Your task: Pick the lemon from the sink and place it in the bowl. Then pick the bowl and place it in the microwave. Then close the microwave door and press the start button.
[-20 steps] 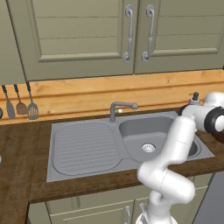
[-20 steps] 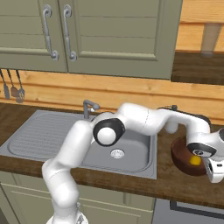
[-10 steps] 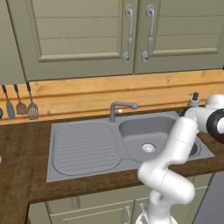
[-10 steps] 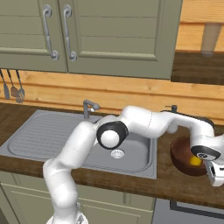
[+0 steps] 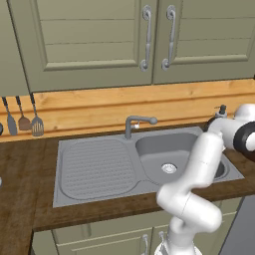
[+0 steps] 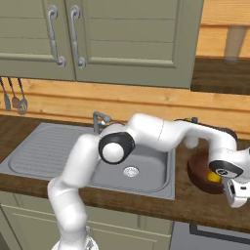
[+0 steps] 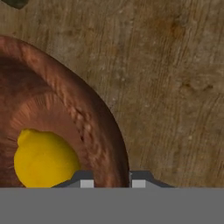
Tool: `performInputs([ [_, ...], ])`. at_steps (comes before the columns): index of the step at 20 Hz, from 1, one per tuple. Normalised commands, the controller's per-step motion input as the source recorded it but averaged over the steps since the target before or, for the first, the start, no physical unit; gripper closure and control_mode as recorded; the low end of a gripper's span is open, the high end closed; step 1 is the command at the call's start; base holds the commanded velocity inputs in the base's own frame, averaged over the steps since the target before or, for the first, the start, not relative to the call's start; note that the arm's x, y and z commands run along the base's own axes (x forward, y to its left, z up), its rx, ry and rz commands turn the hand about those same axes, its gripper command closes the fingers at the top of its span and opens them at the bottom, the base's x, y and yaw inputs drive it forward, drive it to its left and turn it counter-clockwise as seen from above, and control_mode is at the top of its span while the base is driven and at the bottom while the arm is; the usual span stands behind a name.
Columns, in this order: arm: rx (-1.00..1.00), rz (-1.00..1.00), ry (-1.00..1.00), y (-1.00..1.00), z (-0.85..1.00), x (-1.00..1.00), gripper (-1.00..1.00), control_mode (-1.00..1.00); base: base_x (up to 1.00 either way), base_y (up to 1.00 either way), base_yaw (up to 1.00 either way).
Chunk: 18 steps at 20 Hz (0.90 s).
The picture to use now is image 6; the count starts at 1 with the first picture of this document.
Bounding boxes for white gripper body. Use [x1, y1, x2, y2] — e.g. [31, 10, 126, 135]
[224, 179, 250, 209]

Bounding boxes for yellow lemon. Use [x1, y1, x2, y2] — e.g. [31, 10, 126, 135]
[206, 171, 224, 185]

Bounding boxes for brown wooden bowl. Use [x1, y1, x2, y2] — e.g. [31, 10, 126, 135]
[187, 147, 229, 195]

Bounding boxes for grey sink tap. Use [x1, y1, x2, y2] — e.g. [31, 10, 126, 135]
[92, 110, 113, 135]

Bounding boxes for grey steel sink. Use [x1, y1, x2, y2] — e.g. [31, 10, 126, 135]
[0, 121, 177, 201]

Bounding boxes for olive base cupboard door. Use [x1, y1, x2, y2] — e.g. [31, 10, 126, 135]
[0, 189, 174, 250]

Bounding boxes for grey appliance under worktop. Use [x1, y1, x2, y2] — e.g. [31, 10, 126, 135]
[169, 221, 250, 250]

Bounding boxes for dark wooden shelf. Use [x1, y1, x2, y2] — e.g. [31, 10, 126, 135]
[190, 57, 250, 97]

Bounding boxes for beige tapered vase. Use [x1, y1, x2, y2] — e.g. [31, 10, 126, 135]
[224, 24, 249, 63]

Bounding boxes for grey hanging slotted spatula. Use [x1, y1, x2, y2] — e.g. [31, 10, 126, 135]
[16, 77, 29, 116]

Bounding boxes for grey hanging kitchen tool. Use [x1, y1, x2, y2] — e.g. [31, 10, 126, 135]
[0, 76, 12, 112]

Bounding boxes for olive wall cupboard door wide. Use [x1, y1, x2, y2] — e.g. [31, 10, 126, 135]
[63, 0, 205, 90]

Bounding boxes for grey curved cupboard handle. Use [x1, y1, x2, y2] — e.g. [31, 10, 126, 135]
[69, 4, 87, 69]
[47, 4, 67, 68]

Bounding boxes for olive wall cupboard door narrow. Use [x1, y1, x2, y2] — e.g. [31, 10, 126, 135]
[0, 0, 77, 82]

